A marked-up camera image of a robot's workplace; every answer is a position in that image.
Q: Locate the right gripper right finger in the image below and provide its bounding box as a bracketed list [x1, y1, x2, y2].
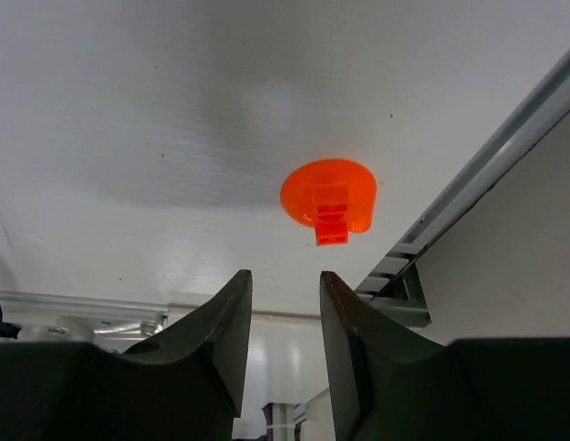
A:
[320, 271, 570, 440]

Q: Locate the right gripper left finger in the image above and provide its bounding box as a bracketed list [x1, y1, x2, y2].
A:
[0, 270, 253, 440]

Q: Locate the orange cone lego piece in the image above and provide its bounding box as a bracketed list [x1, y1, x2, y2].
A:
[279, 159, 378, 246]

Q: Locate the aluminium table frame rail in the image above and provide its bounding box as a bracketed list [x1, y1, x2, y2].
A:
[355, 50, 570, 330]

